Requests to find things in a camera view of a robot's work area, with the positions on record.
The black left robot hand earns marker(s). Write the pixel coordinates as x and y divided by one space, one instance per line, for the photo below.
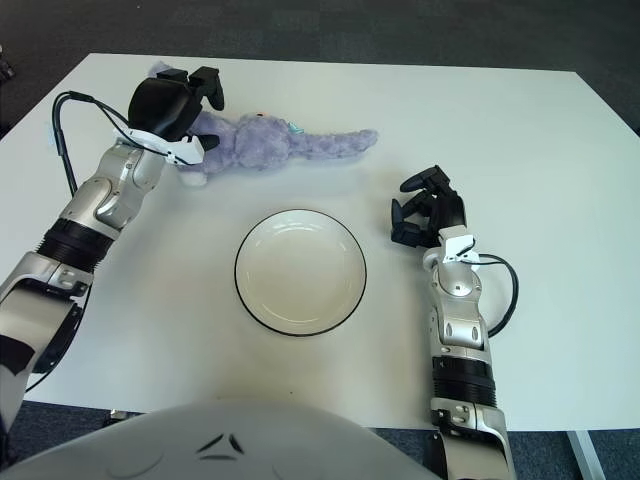
160 105

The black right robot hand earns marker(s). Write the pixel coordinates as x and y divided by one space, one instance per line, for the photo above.
450 210

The purple plush doll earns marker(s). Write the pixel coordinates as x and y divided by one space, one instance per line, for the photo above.
260 145

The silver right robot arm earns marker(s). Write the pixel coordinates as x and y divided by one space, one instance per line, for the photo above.
460 290

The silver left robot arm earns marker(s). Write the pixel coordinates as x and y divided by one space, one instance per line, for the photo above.
115 190

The white plate with black rim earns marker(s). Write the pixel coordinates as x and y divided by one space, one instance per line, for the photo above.
300 275

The white table leg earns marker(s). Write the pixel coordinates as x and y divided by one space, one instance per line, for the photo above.
585 457

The grey robot torso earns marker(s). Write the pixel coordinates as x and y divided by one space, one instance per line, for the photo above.
225 440

